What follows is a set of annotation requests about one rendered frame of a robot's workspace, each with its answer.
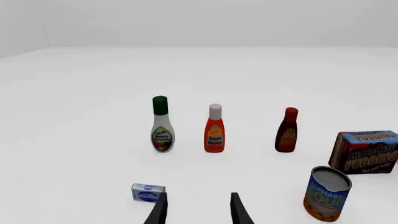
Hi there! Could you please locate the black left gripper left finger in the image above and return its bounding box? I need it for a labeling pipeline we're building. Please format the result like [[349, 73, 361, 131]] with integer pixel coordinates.
[[143, 192, 169, 224]]

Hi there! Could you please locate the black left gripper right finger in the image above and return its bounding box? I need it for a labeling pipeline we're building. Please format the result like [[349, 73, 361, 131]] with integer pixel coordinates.
[[230, 192, 255, 224]]

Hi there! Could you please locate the dark bbq sauce bottle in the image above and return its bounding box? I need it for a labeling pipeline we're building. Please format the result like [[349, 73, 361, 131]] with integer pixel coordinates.
[[274, 106, 299, 153]]

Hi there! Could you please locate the small blue cream cheese box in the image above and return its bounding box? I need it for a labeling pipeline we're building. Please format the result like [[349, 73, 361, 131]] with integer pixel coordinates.
[[131, 183, 167, 204]]

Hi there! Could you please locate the tomato ketchup bottle white cap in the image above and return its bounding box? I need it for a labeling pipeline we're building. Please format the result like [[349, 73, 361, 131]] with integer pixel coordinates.
[[203, 103, 226, 154]]

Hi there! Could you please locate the ranch dressing bottle green cap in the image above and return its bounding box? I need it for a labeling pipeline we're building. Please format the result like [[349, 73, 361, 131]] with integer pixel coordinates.
[[150, 95, 176, 153]]

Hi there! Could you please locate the alphabet soup tin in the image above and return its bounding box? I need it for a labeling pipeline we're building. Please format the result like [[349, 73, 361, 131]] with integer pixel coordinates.
[[303, 166, 353, 223]]

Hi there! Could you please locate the chocolate pudding box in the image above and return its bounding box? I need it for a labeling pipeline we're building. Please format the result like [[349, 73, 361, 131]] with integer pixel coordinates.
[[328, 129, 398, 175]]

